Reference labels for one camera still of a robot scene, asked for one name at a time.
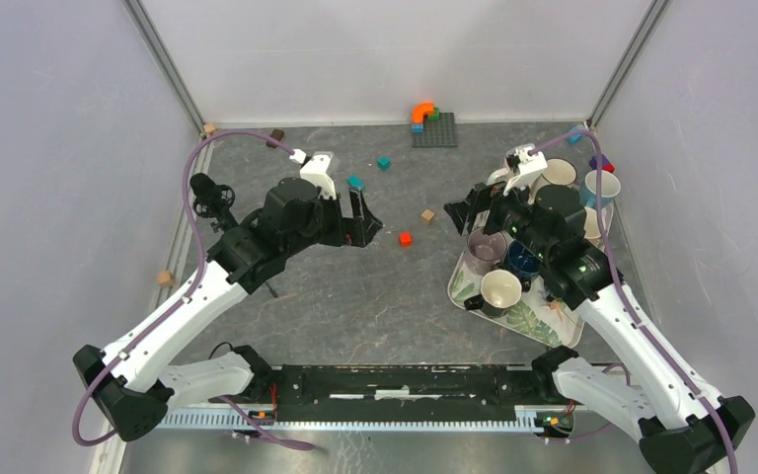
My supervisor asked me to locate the small wooden cube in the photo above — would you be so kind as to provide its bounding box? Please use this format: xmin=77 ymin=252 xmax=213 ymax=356
xmin=420 ymin=209 xmax=435 ymax=225

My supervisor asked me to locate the wooden cube by rail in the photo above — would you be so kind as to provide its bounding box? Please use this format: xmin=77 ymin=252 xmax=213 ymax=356
xmin=156 ymin=271 xmax=176 ymax=288

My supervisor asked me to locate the grey lego baseplate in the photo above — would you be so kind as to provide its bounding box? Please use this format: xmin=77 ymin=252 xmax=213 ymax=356
xmin=412 ymin=113 xmax=458 ymax=148

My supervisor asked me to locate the light blue mug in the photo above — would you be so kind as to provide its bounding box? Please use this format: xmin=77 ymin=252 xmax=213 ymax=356
xmin=578 ymin=170 xmax=622 ymax=209

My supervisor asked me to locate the green lego brick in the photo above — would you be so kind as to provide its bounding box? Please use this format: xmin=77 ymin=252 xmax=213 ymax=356
xmin=425 ymin=107 xmax=440 ymax=121

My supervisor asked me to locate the orange curved lego piece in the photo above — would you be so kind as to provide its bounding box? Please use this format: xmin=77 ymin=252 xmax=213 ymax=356
xmin=411 ymin=102 xmax=435 ymax=124

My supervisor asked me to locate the cream white mug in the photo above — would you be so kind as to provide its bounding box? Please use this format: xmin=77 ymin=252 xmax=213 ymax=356
xmin=531 ymin=158 xmax=577 ymax=194

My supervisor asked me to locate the black mug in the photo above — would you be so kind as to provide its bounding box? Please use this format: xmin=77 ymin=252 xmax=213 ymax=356
xmin=463 ymin=270 xmax=523 ymax=318

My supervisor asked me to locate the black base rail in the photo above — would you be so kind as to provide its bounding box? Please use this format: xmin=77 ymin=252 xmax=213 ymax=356
xmin=207 ymin=363 xmax=597 ymax=424

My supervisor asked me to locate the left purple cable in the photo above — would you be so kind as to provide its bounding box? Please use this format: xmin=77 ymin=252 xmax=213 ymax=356
xmin=71 ymin=129 xmax=318 ymax=452

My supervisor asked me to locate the red cube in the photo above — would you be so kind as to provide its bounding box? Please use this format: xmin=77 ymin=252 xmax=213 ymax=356
xmin=399 ymin=232 xmax=414 ymax=247

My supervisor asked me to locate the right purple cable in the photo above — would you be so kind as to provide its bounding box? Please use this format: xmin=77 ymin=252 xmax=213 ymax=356
xmin=532 ymin=129 xmax=740 ymax=474

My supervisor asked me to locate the floral leaf tray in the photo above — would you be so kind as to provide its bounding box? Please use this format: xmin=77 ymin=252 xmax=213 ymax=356
xmin=447 ymin=186 xmax=612 ymax=348

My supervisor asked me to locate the pink mug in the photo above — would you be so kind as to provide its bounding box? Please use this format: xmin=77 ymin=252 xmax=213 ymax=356
xmin=583 ymin=207 xmax=604 ymax=250

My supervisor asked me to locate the brown block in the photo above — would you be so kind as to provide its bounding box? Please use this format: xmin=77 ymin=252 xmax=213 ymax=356
xmin=266 ymin=128 xmax=285 ymax=149

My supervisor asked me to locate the navy blue mug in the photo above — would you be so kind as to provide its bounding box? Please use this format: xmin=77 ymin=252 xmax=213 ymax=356
xmin=503 ymin=241 xmax=540 ymax=292

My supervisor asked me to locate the purple cable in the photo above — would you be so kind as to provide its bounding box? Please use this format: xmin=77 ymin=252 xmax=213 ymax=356
xmin=71 ymin=129 xmax=318 ymax=452
xmin=532 ymin=129 xmax=740 ymax=474

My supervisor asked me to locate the white floral mug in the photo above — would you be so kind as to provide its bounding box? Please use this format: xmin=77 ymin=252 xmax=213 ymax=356
xmin=486 ymin=168 xmax=512 ymax=186

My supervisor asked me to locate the purple and red block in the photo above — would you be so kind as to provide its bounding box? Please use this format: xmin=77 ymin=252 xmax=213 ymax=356
xmin=589 ymin=154 xmax=616 ymax=173

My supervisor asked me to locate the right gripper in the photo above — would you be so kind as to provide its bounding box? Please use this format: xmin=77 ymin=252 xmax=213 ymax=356
xmin=444 ymin=170 xmax=553 ymax=260

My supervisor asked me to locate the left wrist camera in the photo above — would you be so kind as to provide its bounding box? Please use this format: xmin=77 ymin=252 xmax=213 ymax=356
xmin=289 ymin=148 xmax=338 ymax=200

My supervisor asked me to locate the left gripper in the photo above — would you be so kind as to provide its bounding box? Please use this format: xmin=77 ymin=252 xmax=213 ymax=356
xmin=284 ymin=186 xmax=382 ymax=258

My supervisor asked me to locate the teal cube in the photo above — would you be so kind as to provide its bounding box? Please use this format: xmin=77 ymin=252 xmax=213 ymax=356
xmin=377 ymin=156 xmax=392 ymax=171

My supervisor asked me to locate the teal block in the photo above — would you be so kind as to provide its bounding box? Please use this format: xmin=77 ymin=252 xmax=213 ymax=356
xmin=346 ymin=175 xmax=365 ymax=192

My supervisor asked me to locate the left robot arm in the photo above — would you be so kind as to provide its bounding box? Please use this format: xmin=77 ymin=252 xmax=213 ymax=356
xmin=72 ymin=173 xmax=383 ymax=446

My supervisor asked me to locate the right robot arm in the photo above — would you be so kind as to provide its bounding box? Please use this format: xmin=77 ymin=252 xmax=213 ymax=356
xmin=443 ymin=183 xmax=755 ymax=473

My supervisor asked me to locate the light blue block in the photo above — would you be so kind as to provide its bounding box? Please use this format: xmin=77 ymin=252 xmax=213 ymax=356
xmin=567 ymin=123 xmax=585 ymax=144

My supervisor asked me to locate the mauve purple mug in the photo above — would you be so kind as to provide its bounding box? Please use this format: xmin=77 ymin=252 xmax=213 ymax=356
xmin=462 ymin=227 xmax=508 ymax=277

